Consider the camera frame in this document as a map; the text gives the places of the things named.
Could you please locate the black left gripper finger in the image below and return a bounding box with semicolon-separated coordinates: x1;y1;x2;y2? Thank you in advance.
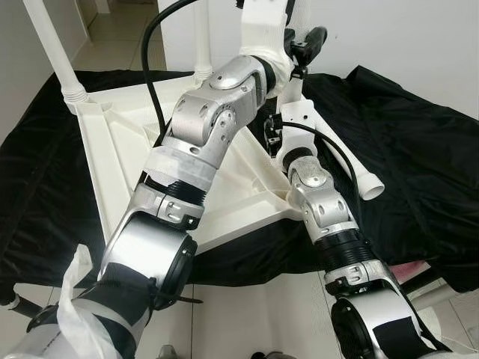
299;26;329;65

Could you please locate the white plastic table leg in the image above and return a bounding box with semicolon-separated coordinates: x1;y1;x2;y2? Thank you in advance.
193;0;215;83
314;118;386;201
22;0;89;114
275;0;314;177

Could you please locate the white plastic table top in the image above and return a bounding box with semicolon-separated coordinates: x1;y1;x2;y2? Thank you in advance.
71;71;304;255

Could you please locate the black cloth table cover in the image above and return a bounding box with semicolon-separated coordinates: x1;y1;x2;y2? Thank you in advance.
0;66;479;294

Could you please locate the pink object under table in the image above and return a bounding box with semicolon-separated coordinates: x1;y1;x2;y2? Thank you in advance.
395;260;429;277

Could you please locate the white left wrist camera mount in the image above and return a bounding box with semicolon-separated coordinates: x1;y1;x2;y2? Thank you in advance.
239;0;296;83

